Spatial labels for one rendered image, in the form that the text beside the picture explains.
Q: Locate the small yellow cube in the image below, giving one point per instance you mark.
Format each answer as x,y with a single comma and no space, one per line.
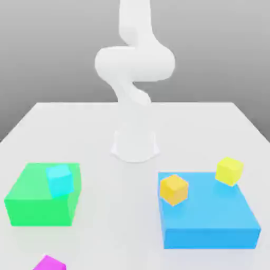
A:
229,171

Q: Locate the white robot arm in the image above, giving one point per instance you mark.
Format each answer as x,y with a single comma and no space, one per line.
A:
135,63

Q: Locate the small cyan cube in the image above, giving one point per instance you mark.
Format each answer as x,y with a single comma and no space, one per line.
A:
60,181

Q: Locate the large green box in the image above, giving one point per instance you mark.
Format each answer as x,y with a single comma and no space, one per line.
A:
33,206

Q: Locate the large blue box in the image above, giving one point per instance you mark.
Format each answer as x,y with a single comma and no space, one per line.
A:
211,221

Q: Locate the small orange cube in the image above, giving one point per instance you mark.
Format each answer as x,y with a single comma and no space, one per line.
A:
174,189

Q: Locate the small magenta cube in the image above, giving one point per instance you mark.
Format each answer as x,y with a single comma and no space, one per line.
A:
49,264

